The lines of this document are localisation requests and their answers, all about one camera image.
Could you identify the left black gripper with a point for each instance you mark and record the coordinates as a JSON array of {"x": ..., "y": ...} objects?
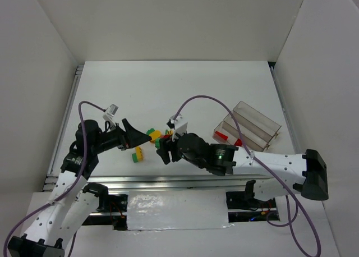
[{"x": 123, "y": 137}]

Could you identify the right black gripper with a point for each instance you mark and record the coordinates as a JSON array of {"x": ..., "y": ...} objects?
[{"x": 169, "y": 149}]

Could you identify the green lego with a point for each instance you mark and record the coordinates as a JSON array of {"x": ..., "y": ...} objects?
[
  {"x": 157, "y": 143},
  {"x": 150, "y": 131}
]

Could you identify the yellow long lego brick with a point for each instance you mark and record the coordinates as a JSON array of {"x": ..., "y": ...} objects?
[{"x": 138, "y": 150}]

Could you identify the small green lego brick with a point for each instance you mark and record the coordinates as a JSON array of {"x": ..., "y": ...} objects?
[{"x": 137, "y": 157}]

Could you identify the red square lego brick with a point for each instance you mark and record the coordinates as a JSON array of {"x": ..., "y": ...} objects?
[{"x": 221, "y": 135}]

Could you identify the red rounded lego piece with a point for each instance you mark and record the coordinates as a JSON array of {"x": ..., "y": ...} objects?
[{"x": 238, "y": 142}]

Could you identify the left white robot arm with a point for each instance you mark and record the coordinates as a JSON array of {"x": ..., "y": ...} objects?
[{"x": 73, "y": 197}]

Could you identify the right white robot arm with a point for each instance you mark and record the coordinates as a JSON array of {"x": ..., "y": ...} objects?
[{"x": 304, "y": 174}]

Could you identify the green lego under yellow dome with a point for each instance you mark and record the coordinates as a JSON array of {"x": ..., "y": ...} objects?
[{"x": 150, "y": 131}]

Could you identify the yellow rounded lego piece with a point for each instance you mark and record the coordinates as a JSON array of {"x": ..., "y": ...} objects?
[{"x": 155, "y": 135}]

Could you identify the white taped cover panel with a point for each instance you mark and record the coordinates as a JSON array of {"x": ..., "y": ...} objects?
[{"x": 177, "y": 210}]

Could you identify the clear three-slot container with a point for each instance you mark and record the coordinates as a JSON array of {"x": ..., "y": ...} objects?
[{"x": 248, "y": 124}]

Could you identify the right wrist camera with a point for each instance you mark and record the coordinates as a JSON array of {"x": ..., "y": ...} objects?
[{"x": 178, "y": 126}]

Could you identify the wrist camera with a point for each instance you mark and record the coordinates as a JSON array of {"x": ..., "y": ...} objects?
[
  {"x": 108, "y": 115},
  {"x": 178, "y": 126}
]

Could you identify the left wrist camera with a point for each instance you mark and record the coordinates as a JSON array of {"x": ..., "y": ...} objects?
[{"x": 108, "y": 115}]

